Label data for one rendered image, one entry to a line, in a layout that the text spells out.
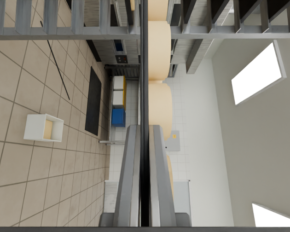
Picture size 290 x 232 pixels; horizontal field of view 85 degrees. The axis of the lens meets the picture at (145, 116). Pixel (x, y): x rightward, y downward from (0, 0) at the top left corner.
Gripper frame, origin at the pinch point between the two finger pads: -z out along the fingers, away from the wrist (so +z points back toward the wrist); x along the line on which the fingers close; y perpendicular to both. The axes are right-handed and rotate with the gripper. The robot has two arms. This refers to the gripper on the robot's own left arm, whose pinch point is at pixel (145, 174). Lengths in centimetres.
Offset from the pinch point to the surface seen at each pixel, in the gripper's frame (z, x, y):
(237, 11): -57, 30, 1
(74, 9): -59, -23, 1
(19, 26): -54, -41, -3
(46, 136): -98, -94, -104
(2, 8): -60, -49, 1
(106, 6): -60, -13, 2
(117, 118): -268, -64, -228
